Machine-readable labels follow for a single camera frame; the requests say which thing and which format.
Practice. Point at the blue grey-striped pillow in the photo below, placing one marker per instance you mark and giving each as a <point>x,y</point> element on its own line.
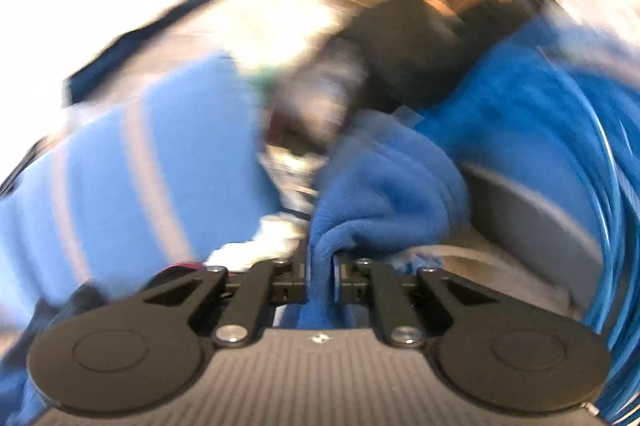
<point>150,165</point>

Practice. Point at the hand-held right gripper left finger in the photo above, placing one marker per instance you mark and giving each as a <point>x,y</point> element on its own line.
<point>299,286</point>

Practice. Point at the black cloth bag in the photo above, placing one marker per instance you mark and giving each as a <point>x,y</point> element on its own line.
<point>410,45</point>

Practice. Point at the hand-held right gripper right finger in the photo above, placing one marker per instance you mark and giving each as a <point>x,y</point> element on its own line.
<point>341,286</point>

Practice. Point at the navy folded cloth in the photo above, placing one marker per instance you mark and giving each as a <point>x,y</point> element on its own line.
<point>140,40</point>

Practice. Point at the blue fleece jacket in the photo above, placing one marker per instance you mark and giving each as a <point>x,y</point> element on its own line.
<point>385,186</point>

